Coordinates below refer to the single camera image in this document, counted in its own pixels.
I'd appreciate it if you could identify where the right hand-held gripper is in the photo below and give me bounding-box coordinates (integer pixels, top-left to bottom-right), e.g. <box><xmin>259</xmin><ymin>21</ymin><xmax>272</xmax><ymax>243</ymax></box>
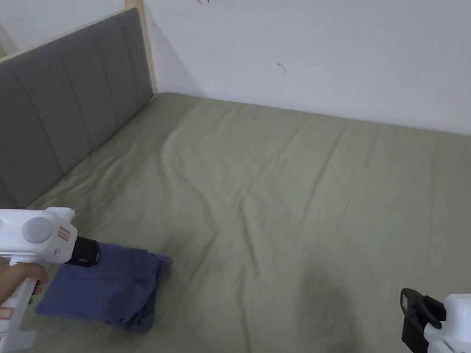
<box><xmin>400</xmin><ymin>288</ymin><xmax>471</xmax><ymax>353</ymax></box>

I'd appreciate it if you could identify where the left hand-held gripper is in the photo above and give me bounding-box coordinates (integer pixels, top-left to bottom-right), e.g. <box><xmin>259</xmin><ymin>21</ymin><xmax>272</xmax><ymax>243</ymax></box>
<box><xmin>0</xmin><ymin>207</ymin><xmax>101</xmax><ymax>353</ymax></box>

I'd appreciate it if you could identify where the dark blue garment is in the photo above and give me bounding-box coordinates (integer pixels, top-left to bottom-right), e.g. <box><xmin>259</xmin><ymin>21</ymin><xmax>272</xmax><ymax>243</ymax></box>
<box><xmin>34</xmin><ymin>247</ymin><xmax>174</xmax><ymax>334</ymax></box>

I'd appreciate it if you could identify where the person's left hand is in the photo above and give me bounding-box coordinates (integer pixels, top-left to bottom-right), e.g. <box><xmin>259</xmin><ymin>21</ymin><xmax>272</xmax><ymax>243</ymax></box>
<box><xmin>0</xmin><ymin>262</ymin><xmax>49</xmax><ymax>307</ymax></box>

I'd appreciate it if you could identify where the grey padded headboard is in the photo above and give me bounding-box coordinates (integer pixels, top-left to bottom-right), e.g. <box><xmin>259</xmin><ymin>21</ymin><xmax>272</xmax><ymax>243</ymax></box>
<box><xmin>0</xmin><ymin>7</ymin><xmax>155</xmax><ymax>211</ymax></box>

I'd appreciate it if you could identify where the bed with pale green sheet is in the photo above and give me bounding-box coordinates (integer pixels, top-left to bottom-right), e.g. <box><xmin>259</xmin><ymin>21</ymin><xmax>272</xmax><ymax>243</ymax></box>
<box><xmin>0</xmin><ymin>91</ymin><xmax>471</xmax><ymax>353</ymax></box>

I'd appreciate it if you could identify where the pale wooden frame post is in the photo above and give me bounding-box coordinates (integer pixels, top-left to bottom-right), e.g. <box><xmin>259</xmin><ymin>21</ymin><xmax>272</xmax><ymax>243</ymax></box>
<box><xmin>124</xmin><ymin>0</ymin><xmax>160</xmax><ymax>96</ymax></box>

